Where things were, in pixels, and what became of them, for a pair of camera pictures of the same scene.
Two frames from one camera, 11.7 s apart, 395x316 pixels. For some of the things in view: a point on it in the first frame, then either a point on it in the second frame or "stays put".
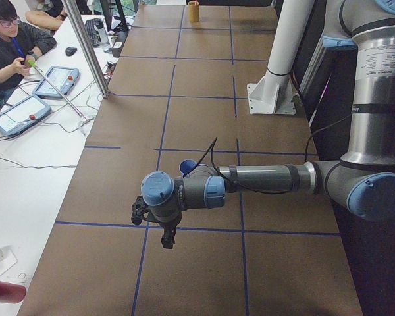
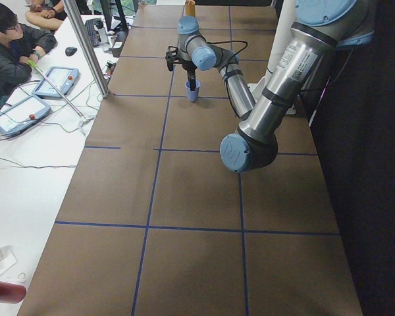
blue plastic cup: [186, 165] -> [192, 95]
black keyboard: [94, 35] stays put
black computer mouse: [70, 51] stays put
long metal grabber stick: [83, 116] stays put
